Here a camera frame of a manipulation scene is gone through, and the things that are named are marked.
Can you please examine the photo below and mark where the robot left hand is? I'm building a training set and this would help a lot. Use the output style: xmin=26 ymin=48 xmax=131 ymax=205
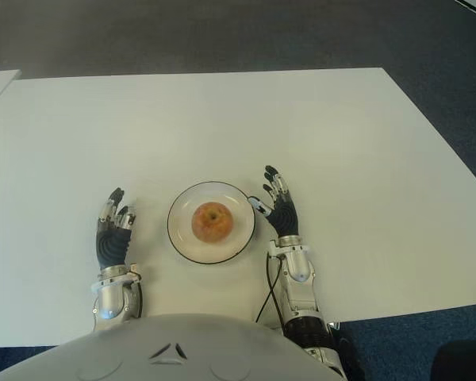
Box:
xmin=95 ymin=187 xmax=138 ymax=270

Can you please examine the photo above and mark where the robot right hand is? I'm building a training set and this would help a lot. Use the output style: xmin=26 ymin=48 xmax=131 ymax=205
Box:
xmin=247 ymin=165 xmax=302 ymax=239

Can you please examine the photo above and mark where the red yellow apple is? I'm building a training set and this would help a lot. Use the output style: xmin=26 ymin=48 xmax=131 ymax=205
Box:
xmin=191 ymin=201 xmax=234 ymax=242

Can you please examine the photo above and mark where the white plate black rim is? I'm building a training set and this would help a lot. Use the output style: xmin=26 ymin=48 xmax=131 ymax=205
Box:
xmin=166 ymin=181 xmax=259 ymax=264

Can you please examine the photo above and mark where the grey robot torso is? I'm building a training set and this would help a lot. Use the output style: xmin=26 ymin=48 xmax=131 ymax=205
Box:
xmin=0 ymin=313 xmax=343 ymax=381

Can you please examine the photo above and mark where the black bulky object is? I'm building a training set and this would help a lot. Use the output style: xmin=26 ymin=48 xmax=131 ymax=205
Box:
xmin=431 ymin=340 xmax=476 ymax=381

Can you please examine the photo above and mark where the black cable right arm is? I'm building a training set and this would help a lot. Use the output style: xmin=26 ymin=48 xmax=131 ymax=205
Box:
xmin=254 ymin=252 xmax=287 ymax=329

